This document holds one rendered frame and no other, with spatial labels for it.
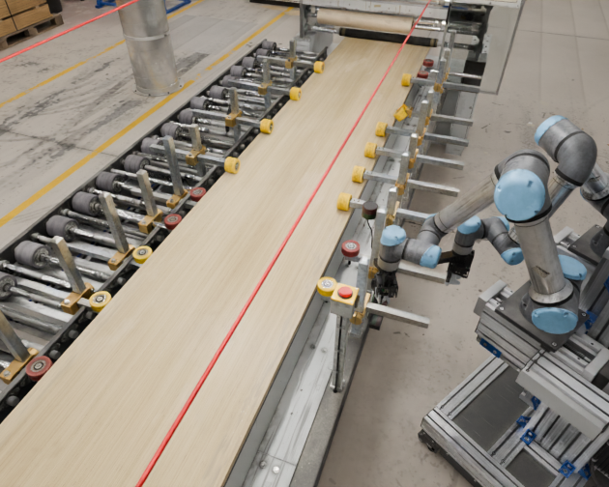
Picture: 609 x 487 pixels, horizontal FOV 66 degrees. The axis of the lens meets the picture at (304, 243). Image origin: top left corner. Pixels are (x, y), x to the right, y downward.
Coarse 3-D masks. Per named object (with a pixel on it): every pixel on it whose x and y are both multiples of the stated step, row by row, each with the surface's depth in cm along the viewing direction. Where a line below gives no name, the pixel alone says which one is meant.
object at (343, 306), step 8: (336, 288) 142; (352, 288) 142; (336, 296) 140; (352, 296) 140; (336, 304) 140; (344, 304) 139; (352, 304) 138; (336, 312) 142; (344, 312) 141; (352, 312) 140
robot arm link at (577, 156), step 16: (576, 144) 146; (592, 144) 145; (560, 160) 150; (576, 160) 145; (592, 160) 145; (560, 176) 149; (576, 176) 146; (560, 192) 151; (496, 240) 171; (512, 240) 164; (512, 256) 164
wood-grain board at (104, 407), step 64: (384, 64) 357; (320, 128) 282; (256, 192) 233; (320, 192) 233; (192, 256) 199; (256, 256) 199; (320, 256) 199; (128, 320) 174; (192, 320) 174; (256, 320) 174; (64, 384) 154; (128, 384) 154; (192, 384) 154; (256, 384) 154; (0, 448) 138; (64, 448) 138; (128, 448) 138; (192, 448) 138
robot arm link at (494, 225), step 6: (492, 216) 179; (498, 216) 178; (486, 222) 175; (492, 222) 175; (498, 222) 175; (504, 222) 176; (486, 228) 174; (492, 228) 174; (498, 228) 173; (504, 228) 173; (486, 234) 175; (492, 234) 173; (492, 240) 173
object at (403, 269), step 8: (360, 256) 205; (368, 256) 205; (400, 264) 201; (400, 272) 201; (408, 272) 200; (416, 272) 198; (424, 272) 197; (432, 272) 197; (432, 280) 197; (440, 280) 196
